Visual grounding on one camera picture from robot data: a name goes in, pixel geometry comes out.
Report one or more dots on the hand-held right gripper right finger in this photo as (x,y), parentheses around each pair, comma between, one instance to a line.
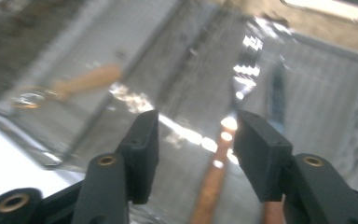
(261,155)

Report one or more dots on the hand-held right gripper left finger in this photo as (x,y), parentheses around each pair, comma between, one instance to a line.
(140,161)

